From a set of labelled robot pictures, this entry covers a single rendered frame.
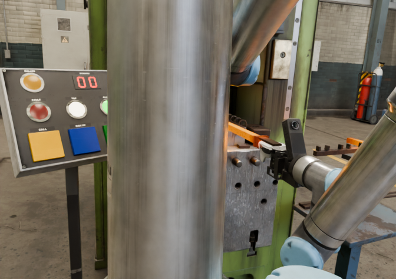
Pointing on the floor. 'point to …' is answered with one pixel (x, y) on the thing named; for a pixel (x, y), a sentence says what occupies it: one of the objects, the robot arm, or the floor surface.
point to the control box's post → (73, 220)
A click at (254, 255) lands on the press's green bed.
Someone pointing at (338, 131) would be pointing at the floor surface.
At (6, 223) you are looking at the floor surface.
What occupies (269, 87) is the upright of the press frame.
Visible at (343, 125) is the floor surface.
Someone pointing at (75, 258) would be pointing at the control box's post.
